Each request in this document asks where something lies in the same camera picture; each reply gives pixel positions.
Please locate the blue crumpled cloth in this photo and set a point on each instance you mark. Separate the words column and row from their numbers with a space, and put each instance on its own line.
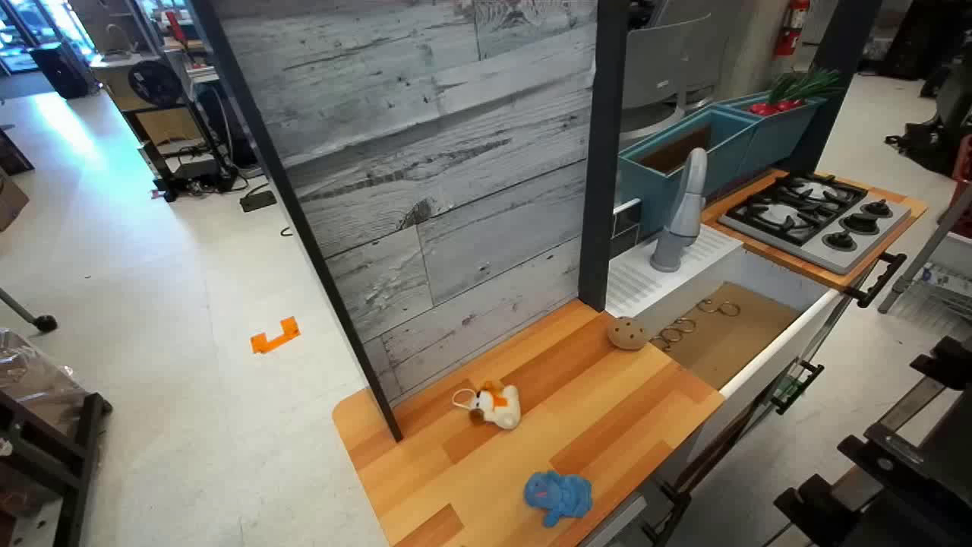
column 557, row 492

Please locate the white toy sink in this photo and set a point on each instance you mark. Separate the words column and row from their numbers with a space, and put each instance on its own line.
column 649, row 276

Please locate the thick black vertical post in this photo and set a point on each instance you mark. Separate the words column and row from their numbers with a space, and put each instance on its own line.
column 606, row 152

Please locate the red fire extinguisher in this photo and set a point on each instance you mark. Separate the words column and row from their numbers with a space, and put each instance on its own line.
column 790, row 26

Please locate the brown cardboard sink insert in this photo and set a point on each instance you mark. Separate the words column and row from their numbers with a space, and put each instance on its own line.
column 729, row 337

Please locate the green toy vegetable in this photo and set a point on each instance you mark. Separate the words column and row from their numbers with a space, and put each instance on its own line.
column 818, row 87

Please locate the large teal plastic bin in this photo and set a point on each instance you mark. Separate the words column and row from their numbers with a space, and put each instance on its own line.
column 729, row 152

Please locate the white and orange plush toy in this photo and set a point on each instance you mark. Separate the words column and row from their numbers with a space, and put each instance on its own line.
column 503, row 408

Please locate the grey wood backsplash panel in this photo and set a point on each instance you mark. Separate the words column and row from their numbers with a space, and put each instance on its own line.
column 426, row 152

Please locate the thin black vertical post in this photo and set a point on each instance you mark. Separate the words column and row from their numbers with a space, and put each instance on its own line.
column 306, row 223

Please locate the black shelving cart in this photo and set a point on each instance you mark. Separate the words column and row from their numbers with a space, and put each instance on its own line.
column 177, row 109

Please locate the grey toy stove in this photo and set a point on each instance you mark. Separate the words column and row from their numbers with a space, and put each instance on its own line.
column 808, row 245

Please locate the brown toy cookie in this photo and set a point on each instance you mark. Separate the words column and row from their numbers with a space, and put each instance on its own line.
column 627, row 334

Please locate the grey toy faucet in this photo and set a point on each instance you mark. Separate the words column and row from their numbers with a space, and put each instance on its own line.
column 687, row 200

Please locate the black metal frame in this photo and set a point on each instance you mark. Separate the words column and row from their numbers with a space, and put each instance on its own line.
column 892, row 475

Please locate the small teal plastic bin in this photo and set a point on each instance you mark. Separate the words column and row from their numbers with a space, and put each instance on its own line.
column 785, row 133

